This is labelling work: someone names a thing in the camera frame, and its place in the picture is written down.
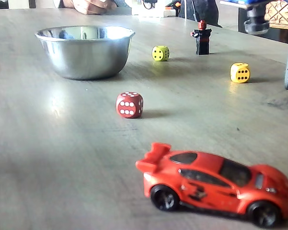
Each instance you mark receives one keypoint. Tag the dark furniture panel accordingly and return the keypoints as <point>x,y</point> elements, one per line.
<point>201,9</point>

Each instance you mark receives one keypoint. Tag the red die white pips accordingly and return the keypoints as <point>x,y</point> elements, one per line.
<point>128,106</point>

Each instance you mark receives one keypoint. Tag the red toy race car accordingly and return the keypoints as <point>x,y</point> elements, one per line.
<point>206,191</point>

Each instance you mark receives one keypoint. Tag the woven wooden box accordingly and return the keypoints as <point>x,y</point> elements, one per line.
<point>279,14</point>

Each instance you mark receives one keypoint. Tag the orange yellow die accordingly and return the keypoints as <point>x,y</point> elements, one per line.
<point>240,73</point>

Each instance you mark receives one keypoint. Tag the lime yellow die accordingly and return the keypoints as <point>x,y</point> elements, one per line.
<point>160,54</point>

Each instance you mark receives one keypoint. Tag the stainless steel bowl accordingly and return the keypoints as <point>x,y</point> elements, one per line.
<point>86,60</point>

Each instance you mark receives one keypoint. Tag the black red lego figure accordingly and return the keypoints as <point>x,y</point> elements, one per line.
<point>202,42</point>

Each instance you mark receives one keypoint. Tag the person's hand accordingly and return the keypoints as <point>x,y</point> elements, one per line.
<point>88,6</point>

